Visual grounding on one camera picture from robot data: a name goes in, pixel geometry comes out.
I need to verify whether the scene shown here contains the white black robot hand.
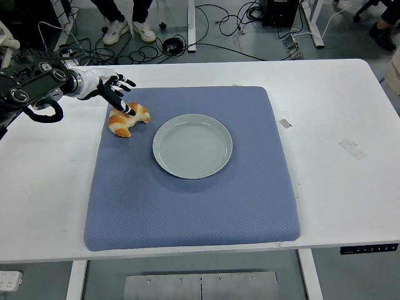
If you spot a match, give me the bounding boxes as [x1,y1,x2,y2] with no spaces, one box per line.
[76,67,137,118]

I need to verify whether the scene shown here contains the golden croissant bread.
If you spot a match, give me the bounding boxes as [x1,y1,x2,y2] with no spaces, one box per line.
[107,102,151,138]

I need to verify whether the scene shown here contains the white desk leg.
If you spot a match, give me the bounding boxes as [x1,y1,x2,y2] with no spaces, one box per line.
[51,0,81,67]
[299,0,326,49]
[187,0,198,53]

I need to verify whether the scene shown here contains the grey round plate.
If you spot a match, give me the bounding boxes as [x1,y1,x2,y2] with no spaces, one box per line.
[152,113,234,180]

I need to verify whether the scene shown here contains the blue quilted mat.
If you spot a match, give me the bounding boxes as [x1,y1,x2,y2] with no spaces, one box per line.
[83,86,302,253]

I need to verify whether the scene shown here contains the black computer case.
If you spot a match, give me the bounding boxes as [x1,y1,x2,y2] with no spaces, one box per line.
[261,0,298,28]

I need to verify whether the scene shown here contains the grey foot pedal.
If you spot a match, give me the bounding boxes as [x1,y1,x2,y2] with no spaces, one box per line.
[282,35,304,60]

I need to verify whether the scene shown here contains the white table leg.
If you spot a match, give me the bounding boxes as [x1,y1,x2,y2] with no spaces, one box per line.
[296,249,324,300]
[65,260,88,300]

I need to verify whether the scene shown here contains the white power strip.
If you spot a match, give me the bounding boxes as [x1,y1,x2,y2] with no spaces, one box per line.
[0,270,24,293]

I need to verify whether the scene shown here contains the grey metal plate with screws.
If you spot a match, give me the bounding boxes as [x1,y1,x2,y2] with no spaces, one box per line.
[123,271,280,300]

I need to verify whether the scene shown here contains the large clear tape piece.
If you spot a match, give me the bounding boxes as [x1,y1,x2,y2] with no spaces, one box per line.
[338,137,367,161]

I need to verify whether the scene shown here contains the black chair base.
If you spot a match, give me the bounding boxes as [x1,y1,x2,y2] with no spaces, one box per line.
[352,0,381,23]

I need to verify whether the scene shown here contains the black table control panel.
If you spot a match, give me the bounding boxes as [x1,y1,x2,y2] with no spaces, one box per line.
[339,242,400,256]

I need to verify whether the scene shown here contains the tangled black floor cables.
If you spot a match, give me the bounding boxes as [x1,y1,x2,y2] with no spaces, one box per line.
[58,36,269,66]

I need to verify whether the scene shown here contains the coiled black cable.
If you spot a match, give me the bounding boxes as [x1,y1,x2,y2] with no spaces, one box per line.
[162,36,186,54]

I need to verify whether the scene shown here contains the white curved frame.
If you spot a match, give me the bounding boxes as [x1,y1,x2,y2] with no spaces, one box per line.
[0,21,21,68]

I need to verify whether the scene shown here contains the looped black cable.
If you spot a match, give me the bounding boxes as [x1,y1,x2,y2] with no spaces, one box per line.
[217,0,264,36]

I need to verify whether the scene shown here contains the white cable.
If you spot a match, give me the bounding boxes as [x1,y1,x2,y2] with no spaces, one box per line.
[289,5,348,38]

